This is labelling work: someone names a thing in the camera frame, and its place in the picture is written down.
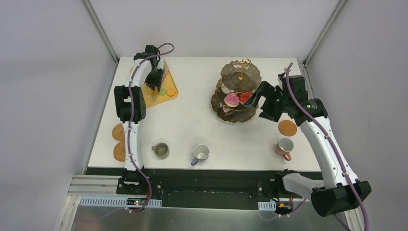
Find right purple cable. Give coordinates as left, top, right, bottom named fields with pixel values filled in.
left=284, top=62, right=370, bottom=231

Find left white cable duct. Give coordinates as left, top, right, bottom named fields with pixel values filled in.
left=79, top=196, right=162, bottom=208

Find green sandwich cookie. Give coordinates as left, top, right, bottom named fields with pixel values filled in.
left=159, top=88, right=167, bottom=96

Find red strawberry donut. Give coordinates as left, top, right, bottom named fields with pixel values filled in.
left=238, top=92, right=253, bottom=104

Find purple cable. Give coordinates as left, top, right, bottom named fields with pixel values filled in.
left=126, top=42, right=175, bottom=214
left=284, top=62, right=370, bottom=231

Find pink frosted donut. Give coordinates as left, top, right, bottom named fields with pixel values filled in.
left=224, top=93, right=240, bottom=108

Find grey small cup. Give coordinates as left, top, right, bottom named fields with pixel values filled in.
left=152, top=142, right=169, bottom=159

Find right white cable duct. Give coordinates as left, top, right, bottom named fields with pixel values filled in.
left=257, top=200, right=277, bottom=211

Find yellow serving tray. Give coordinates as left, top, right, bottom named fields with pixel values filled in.
left=142, top=62, right=179, bottom=107

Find white striped donut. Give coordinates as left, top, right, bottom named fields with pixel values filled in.
left=220, top=84, right=235, bottom=95

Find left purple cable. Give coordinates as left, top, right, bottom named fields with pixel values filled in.
left=126, top=42, right=175, bottom=214

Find aluminium frame rail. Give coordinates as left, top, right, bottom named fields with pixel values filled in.
left=68, top=175, right=119, bottom=196

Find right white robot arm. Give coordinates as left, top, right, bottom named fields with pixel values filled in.
left=244, top=76, right=371, bottom=217

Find orange round coaster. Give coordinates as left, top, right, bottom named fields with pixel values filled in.
left=278, top=120, right=297, bottom=137

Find dark chocolate cake piece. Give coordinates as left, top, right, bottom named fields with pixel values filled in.
left=222, top=106, right=231, bottom=114

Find white cable duct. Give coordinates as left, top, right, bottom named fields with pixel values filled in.
left=79, top=196, right=162, bottom=208
left=257, top=200, right=277, bottom=211

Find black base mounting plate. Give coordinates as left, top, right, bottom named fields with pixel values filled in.
left=85, top=167, right=332, bottom=211

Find blue grey mug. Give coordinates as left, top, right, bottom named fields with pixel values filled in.
left=191, top=144, right=209, bottom=166

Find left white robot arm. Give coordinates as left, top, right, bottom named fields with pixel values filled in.
left=114, top=43, right=174, bottom=195

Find pink handled metal tongs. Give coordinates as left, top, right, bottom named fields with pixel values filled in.
left=152, top=61, right=169, bottom=101

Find pink mug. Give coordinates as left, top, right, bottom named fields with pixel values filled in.
left=275, top=138, right=294, bottom=161

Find three tier glass stand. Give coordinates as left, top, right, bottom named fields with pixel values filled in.
left=210, top=58, right=262, bottom=123

